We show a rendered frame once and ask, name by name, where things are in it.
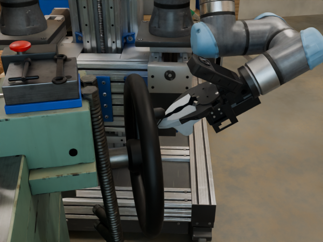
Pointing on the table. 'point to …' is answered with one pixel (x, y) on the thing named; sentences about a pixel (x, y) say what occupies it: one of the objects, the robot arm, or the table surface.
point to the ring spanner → (59, 69)
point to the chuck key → (24, 72)
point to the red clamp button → (20, 46)
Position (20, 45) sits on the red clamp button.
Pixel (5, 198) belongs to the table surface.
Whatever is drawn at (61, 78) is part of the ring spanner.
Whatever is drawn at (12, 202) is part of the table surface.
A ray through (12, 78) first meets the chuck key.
